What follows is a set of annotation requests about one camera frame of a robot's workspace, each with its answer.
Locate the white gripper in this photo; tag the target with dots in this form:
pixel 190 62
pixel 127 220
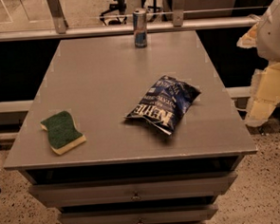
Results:
pixel 273 37

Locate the Red Bull can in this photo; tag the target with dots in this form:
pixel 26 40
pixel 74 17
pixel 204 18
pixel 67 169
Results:
pixel 140 28

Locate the grey drawer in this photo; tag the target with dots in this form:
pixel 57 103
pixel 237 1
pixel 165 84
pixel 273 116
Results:
pixel 131 190
pixel 143 216

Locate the upper grey drawer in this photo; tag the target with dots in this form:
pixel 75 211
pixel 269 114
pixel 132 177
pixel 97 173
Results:
pixel 131 190

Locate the green yellow sponge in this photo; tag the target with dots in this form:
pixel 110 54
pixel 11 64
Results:
pixel 62 133

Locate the grey drawer cabinet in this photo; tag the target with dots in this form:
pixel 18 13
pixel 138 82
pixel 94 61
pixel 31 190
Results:
pixel 89 151

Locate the metal railing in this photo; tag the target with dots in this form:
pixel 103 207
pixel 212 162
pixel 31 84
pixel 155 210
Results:
pixel 32 20

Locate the black office chair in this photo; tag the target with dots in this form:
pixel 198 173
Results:
pixel 120 7

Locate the blue Kettle chip bag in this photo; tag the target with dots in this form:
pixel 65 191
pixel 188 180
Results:
pixel 165 103

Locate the lower grey drawer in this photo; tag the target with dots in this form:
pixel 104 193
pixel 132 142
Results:
pixel 143 216

